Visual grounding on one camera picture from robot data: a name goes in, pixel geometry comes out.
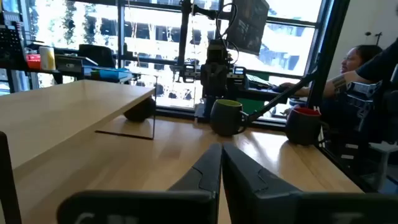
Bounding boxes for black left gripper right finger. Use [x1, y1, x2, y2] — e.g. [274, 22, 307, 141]
[222, 142, 398, 224]

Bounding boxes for black pegboard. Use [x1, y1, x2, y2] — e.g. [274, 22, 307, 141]
[0, 26, 24, 68]

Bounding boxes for red box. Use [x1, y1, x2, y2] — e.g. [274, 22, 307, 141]
[25, 53, 42, 70]

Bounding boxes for black chair back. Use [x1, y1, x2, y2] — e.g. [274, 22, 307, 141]
[77, 44, 116, 68]

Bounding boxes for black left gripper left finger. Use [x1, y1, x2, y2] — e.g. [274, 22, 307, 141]
[57, 142, 223, 224]

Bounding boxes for black mug green inside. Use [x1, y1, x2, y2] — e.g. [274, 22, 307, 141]
[210, 98, 249, 137]

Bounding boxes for white stool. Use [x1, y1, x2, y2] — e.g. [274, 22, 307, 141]
[368, 141, 398, 187]

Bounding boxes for green bin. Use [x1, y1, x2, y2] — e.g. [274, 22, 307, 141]
[236, 71, 274, 116]

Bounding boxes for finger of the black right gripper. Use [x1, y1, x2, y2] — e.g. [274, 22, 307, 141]
[182, 63, 203, 83]
[229, 67, 248, 85]

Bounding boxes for person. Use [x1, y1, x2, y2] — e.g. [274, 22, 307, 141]
[273, 39, 398, 100]

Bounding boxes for black hanging panel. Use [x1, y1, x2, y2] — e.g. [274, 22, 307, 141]
[226, 0, 271, 56]

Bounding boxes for black mug red inside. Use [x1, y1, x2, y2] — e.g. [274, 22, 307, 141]
[284, 107, 330, 146]

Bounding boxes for cream cylinder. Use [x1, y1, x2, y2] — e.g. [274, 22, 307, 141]
[39, 45, 57, 71]

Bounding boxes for wooden shelf with metal legs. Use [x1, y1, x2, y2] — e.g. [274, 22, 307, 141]
[0, 79, 157, 224]

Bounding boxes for black mug orange inside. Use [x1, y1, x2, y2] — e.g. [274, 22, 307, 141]
[123, 96, 156, 123]

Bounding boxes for blue box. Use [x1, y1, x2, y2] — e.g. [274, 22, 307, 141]
[98, 68, 134, 82]

